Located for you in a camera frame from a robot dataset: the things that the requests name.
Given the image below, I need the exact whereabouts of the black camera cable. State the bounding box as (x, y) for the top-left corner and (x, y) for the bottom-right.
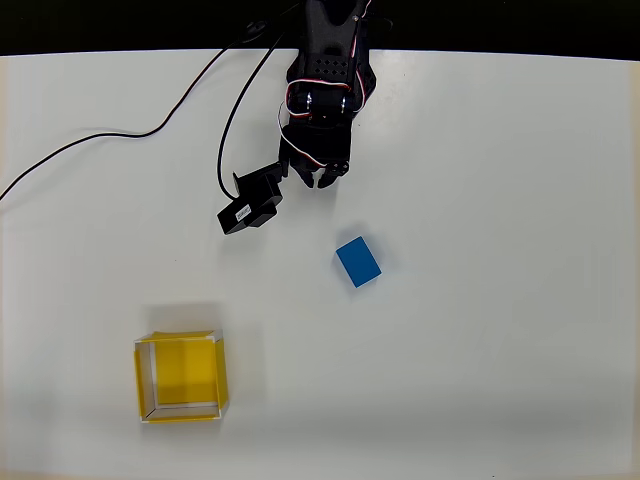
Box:
(0, 19), (289, 204)

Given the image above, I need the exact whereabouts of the blue cube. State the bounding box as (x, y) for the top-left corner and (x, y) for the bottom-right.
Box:
(334, 235), (383, 290)

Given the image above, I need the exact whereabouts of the black gripper-mounted camera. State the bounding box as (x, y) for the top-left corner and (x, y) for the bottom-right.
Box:
(216, 160), (290, 237)

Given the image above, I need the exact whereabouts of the yellow open box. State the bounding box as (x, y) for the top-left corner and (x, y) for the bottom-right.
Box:
(133, 330), (230, 425)

